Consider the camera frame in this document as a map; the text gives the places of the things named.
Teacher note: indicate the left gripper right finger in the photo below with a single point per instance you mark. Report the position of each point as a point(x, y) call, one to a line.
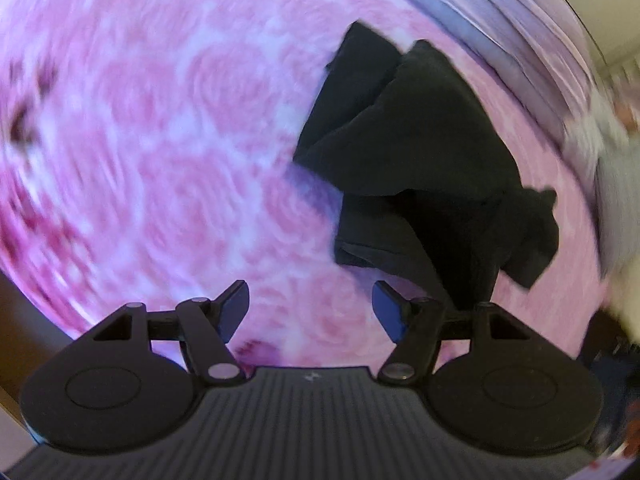
point(414, 326)

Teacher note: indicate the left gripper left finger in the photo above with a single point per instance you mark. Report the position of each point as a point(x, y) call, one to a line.
point(205, 328)

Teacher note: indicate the black trousers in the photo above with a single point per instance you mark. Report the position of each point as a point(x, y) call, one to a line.
point(430, 191)

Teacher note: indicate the pink floral bedspread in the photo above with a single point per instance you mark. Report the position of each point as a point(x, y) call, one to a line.
point(146, 153)

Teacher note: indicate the lilac striped duvet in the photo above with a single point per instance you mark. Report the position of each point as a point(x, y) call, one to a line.
point(537, 48)

